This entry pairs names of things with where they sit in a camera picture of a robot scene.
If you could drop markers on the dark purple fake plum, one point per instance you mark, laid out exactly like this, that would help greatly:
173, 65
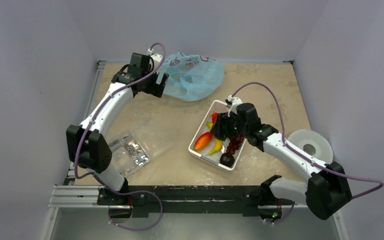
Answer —
227, 160

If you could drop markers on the dark red grape bunch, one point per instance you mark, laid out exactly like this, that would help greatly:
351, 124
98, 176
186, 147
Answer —
235, 143

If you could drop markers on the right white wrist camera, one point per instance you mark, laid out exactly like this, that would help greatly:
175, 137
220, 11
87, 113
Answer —
232, 102

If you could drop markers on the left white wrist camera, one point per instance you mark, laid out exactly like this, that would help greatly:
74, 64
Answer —
156, 57

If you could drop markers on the red orange fake fruit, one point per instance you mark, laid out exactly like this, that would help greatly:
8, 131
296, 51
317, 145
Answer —
202, 141

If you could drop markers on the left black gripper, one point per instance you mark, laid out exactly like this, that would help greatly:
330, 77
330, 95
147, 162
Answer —
155, 89

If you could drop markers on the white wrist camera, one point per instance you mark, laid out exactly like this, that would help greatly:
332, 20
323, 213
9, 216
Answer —
156, 57
232, 102

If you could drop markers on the white filament spool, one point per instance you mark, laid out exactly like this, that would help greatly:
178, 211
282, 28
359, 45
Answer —
312, 143

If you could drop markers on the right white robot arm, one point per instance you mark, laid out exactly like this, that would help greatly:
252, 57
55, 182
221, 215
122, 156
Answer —
324, 189

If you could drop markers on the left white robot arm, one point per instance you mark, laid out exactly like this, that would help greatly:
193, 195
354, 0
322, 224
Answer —
88, 149

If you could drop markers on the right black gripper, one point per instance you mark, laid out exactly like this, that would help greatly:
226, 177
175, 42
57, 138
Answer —
221, 127

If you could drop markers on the light blue plastic bag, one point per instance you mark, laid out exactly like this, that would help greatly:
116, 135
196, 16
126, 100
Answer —
192, 77

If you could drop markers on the clear plastic screw box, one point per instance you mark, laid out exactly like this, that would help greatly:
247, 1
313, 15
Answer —
137, 146

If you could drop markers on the white plastic basket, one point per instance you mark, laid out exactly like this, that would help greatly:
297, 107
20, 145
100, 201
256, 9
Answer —
219, 107

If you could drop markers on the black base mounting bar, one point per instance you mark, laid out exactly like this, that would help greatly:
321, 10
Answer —
247, 200

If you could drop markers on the yellow fake banana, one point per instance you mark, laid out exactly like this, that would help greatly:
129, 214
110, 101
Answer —
218, 143

